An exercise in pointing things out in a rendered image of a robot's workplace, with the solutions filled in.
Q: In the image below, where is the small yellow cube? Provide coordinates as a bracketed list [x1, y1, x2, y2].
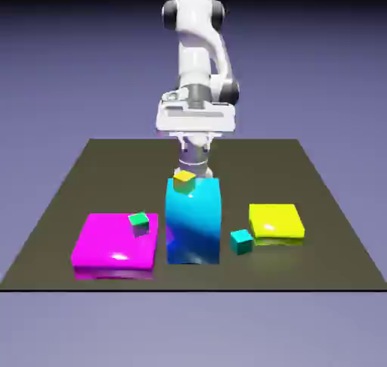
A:
[172, 170, 197, 196]

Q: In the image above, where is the large magenta box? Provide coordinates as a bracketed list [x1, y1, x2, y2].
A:
[70, 212, 160, 281]

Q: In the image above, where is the small teal cube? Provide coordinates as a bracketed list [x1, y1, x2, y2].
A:
[230, 229, 255, 256]

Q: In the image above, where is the large yellow box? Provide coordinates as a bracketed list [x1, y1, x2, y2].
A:
[248, 203, 306, 247]

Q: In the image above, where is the small green cube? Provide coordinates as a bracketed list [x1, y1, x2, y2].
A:
[127, 211, 151, 238]

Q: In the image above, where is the large cyan box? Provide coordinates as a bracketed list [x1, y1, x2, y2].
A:
[165, 177, 221, 266]

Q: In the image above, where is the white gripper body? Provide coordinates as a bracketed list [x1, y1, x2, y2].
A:
[155, 99, 237, 138]

